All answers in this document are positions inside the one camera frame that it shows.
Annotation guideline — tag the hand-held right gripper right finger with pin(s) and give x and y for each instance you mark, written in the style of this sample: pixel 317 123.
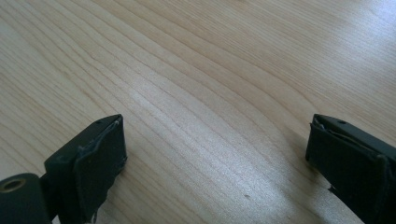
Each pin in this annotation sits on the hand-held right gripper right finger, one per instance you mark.
pixel 358 168

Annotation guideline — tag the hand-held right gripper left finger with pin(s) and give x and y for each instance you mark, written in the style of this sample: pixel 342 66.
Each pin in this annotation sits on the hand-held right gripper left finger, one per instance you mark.
pixel 84 174

